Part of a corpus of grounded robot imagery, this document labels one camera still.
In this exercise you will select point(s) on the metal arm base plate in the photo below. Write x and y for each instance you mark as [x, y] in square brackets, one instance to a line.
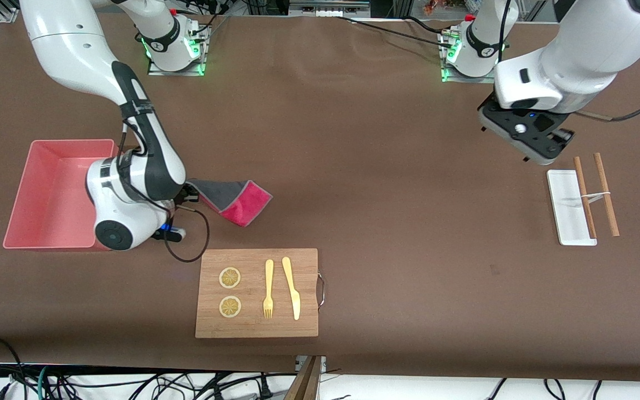
[448, 69]
[200, 61]

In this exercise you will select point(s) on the white rubber band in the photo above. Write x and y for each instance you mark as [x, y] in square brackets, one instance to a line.
[598, 195]

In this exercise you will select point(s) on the brown table cover sheet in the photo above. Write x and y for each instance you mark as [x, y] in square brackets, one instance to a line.
[409, 278]

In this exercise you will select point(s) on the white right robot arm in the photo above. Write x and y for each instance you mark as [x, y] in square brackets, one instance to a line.
[64, 50]

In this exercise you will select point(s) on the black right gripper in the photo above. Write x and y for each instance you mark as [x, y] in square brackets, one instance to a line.
[188, 193]

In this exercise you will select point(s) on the pink plastic bin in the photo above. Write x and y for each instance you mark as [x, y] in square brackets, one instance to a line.
[48, 194]

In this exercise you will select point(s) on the wooden plank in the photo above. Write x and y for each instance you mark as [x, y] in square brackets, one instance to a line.
[304, 383]

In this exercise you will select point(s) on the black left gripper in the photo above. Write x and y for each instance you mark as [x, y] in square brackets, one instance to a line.
[563, 135]

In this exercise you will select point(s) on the lemon slice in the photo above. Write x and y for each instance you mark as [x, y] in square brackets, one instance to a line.
[230, 278]
[230, 306]

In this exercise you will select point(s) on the black power plug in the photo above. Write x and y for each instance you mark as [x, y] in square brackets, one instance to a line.
[264, 390]

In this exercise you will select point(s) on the white rectangular tray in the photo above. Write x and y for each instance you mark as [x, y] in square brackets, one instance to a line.
[567, 211]

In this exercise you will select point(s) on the pink and grey cloth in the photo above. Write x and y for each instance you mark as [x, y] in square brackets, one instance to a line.
[242, 203]

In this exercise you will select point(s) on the wooden cutting board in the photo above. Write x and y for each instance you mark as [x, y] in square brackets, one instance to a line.
[303, 261]

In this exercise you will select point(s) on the brown wooden chopstick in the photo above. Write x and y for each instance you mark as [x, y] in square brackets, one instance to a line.
[580, 178]
[602, 178]

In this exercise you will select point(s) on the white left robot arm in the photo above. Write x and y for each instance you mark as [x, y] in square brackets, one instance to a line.
[586, 50]

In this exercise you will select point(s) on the red orange background object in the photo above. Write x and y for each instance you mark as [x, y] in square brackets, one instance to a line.
[436, 6]

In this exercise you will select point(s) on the grey equipment box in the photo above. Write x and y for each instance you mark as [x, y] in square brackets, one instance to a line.
[325, 8]

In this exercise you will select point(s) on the yellow plastic fork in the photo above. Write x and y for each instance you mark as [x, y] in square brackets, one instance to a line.
[269, 272]

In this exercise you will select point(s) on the aluminium frame profile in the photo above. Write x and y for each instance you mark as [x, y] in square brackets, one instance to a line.
[8, 11]

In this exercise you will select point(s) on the yellow plastic knife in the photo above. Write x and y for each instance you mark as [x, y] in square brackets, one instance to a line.
[292, 294]

